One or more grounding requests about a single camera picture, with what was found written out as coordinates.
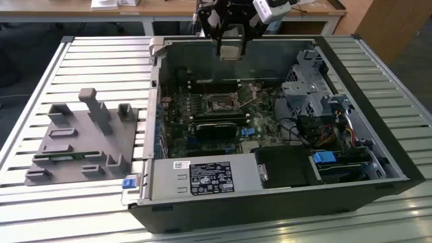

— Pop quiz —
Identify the black graphics card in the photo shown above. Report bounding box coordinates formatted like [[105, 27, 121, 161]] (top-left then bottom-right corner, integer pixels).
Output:
[[193, 122, 237, 140]]

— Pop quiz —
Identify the silver disk bay bracket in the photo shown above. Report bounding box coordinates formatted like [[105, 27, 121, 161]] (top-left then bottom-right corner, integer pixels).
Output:
[[323, 94, 388, 179]]

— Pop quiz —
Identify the black plastic shroud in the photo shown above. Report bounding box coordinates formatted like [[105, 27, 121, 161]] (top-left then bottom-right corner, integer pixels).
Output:
[[252, 146, 323, 189]]

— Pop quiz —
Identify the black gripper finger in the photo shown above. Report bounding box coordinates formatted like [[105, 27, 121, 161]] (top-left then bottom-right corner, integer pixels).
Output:
[[215, 35, 225, 56], [240, 35, 251, 55]]

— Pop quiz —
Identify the silver CPU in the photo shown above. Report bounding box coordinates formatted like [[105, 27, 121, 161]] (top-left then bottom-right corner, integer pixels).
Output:
[[220, 46, 244, 61]]

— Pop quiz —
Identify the yellow red wire bundle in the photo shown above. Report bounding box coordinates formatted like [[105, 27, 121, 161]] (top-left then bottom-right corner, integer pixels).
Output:
[[316, 126, 357, 149]]

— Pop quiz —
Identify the black RAM stick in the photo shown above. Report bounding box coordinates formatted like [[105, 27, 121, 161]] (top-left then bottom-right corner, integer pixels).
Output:
[[195, 113, 247, 119]]

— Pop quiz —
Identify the large white box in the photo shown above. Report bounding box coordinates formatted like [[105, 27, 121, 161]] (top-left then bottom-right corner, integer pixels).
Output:
[[89, 0, 120, 11]]

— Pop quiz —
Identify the wooden cabinet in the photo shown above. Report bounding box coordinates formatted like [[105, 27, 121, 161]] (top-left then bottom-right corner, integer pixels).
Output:
[[332, 0, 432, 66]]

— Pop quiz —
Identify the grey parts rack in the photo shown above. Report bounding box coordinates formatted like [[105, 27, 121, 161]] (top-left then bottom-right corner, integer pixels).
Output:
[[24, 88, 140, 187]]

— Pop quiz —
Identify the grey case handle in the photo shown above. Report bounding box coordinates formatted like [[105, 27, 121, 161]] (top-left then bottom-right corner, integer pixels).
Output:
[[148, 36, 169, 58]]

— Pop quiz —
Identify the wooden desk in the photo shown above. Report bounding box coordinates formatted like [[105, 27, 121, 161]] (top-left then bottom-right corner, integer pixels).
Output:
[[0, 0, 348, 36]]

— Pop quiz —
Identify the black hard disk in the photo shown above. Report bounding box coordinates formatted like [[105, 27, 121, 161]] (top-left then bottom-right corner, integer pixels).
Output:
[[316, 161, 371, 183]]

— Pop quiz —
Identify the black wire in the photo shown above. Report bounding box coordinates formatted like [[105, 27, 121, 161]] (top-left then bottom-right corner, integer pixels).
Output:
[[273, 95, 313, 147]]

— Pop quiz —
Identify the silver power supply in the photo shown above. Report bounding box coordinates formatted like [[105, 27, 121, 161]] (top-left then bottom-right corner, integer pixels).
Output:
[[148, 153, 267, 200]]

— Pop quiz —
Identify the CPU socket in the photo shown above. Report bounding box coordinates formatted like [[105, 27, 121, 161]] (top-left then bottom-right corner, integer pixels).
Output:
[[205, 93, 243, 113]]

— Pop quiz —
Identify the silver drive cage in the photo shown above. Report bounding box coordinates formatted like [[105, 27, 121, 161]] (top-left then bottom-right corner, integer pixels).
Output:
[[281, 49, 339, 117]]

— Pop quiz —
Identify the green motherboard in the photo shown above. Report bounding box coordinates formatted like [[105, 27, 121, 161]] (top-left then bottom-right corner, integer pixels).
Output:
[[157, 80, 288, 159]]

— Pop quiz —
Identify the metal socket cover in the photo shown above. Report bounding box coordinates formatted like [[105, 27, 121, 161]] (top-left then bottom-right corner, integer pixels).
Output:
[[232, 82, 263, 107]]

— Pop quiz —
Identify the black PC case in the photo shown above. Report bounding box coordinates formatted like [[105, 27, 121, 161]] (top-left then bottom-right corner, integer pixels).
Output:
[[127, 34, 425, 234]]

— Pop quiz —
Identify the black RAM slot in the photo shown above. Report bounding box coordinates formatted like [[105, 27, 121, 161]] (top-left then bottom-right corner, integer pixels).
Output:
[[187, 78, 241, 94]]

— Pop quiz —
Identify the green RAM stick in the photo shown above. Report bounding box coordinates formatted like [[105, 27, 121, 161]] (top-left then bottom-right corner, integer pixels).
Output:
[[33, 151, 101, 161]]

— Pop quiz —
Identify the blue disk carrier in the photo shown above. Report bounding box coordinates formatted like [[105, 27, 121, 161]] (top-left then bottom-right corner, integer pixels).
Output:
[[312, 151, 337, 165]]

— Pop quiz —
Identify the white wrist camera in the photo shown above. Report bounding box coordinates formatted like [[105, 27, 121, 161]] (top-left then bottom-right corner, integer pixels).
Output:
[[252, 0, 292, 24]]

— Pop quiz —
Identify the small silver heatsink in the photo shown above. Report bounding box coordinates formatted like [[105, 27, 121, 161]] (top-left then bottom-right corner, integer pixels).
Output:
[[240, 140, 261, 153]]

